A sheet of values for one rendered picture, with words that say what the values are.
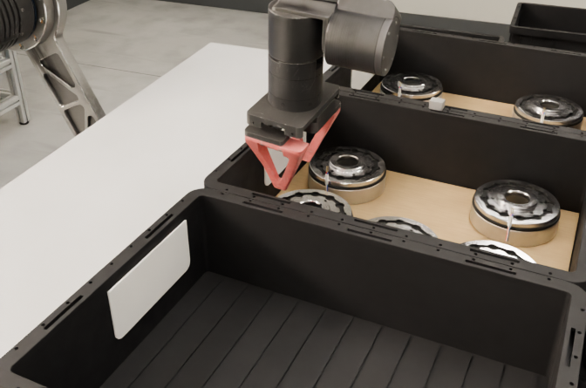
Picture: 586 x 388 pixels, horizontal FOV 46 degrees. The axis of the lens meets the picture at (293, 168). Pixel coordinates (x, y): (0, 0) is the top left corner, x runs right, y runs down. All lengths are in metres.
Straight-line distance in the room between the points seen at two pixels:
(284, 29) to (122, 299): 0.30
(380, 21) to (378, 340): 0.31
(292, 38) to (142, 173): 0.62
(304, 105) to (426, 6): 3.42
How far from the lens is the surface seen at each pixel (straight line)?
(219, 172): 0.76
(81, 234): 1.10
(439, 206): 0.90
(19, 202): 1.22
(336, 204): 0.83
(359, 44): 0.65
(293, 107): 0.71
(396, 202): 0.90
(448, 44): 1.20
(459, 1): 4.07
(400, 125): 0.93
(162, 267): 0.70
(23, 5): 1.56
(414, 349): 0.70
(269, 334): 0.70
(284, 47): 0.68
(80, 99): 1.66
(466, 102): 1.20
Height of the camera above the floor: 1.31
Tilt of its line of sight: 30 degrees down
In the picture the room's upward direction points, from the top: straight up
